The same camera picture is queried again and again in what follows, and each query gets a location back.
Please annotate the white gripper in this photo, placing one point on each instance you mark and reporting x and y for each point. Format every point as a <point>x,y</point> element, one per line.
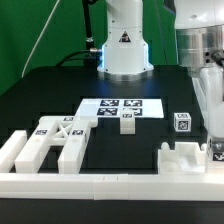
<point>209,90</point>

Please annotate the white chair seat part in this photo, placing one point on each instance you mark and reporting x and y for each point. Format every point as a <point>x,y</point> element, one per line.
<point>185,158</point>

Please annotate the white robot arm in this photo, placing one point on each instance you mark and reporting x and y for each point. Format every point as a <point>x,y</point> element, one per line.
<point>199,35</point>

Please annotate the white chair back part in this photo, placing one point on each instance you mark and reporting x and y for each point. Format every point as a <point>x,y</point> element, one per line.
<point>70,133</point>

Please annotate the white bar part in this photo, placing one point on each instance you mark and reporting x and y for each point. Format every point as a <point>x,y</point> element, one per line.
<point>11,149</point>

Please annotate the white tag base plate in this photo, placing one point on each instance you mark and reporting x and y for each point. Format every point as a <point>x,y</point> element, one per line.
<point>111,108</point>

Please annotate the white front fence wall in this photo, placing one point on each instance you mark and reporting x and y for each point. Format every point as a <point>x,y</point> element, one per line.
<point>207,187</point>

